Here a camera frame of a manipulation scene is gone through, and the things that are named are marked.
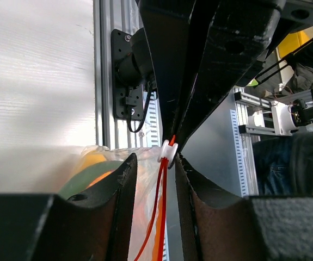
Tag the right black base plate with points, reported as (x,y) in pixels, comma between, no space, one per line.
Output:
(126,78)

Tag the person in blue jeans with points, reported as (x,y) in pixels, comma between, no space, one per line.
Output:
(284,165)

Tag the yellow orange mango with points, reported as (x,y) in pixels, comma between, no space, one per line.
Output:
(89,160)

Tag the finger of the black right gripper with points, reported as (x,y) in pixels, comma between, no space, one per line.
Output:
(238,33)
(166,25)

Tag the clear zip top bag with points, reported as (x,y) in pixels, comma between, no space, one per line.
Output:
(148,239)

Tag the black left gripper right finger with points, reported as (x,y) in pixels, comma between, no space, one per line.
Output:
(218,225)

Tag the aluminium mounting rail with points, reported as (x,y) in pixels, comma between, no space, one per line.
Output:
(109,15)

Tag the green chili pepper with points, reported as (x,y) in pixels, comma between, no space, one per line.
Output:
(79,181)

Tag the white slotted cable duct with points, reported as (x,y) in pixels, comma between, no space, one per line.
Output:
(152,124)

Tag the yellow box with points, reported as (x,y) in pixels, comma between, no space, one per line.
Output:
(291,42)

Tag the background aluminium frame rig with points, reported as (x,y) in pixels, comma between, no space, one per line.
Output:
(254,117)

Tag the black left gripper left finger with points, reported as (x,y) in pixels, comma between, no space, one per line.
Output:
(94,224)

